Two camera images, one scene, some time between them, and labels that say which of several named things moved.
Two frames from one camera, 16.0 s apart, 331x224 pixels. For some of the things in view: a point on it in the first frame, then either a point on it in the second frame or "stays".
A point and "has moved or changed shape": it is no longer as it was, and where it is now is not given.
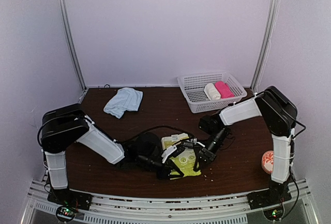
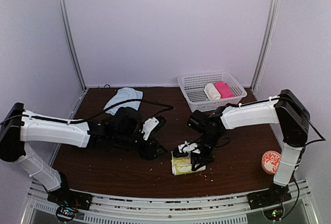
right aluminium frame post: x=269 y=33 stays
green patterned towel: x=184 y=160 has moved or changed shape
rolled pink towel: x=224 y=90 stays
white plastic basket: x=211 y=92 stays
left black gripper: x=165 y=171 -> x=148 y=152
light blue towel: x=126 y=99 stays
